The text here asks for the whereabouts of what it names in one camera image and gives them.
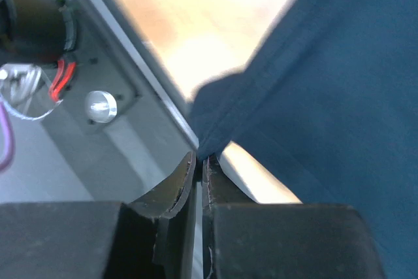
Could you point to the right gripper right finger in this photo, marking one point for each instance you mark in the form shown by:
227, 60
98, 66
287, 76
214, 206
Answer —
244, 239

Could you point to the left white knob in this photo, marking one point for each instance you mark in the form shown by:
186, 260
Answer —
101, 106

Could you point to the navy basketball jersey tank top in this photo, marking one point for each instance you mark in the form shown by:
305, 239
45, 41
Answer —
328, 105

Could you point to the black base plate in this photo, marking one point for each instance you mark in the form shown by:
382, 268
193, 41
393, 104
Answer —
53, 53

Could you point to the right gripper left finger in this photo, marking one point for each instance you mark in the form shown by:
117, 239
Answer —
152, 237

